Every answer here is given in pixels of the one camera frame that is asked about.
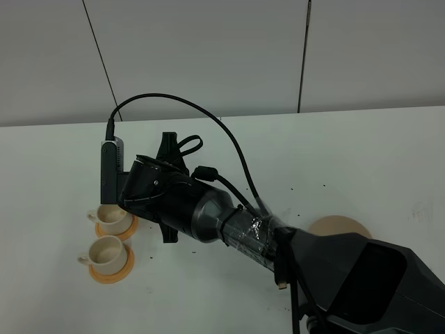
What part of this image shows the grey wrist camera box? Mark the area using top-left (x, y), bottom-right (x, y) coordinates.
top-left (100, 137), bottom-right (127, 205)

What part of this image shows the near white teacup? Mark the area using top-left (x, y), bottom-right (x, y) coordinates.
top-left (77, 235), bottom-right (128, 276)

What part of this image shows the far white teacup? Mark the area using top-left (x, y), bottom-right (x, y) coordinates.
top-left (86, 205), bottom-right (133, 235)

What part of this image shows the black camera cable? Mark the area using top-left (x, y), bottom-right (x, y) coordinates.
top-left (105, 93), bottom-right (272, 218)

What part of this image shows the far orange saucer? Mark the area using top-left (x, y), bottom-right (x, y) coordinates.
top-left (95, 216), bottom-right (138, 241)

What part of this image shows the orange saucer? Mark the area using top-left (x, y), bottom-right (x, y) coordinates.
top-left (88, 245), bottom-right (135, 284)
top-left (95, 216), bottom-right (138, 241)

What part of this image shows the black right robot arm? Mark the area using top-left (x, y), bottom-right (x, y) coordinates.
top-left (116, 133), bottom-right (444, 333)

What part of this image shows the near orange saucer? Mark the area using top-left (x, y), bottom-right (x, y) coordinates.
top-left (88, 245), bottom-right (135, 284)

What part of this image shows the beige round teapot coaster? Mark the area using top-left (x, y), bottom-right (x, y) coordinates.
top-left (307, 215), bottom-right (373, 239)

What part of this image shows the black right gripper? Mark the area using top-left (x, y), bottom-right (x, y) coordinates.
top-left (118, 132), bottom-right (195, 244)

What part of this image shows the white teacup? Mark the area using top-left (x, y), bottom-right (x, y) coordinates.
top-left (77, 235), bottom-right (128, 276)
top-left (86, 205), bottom-right (133, 235)

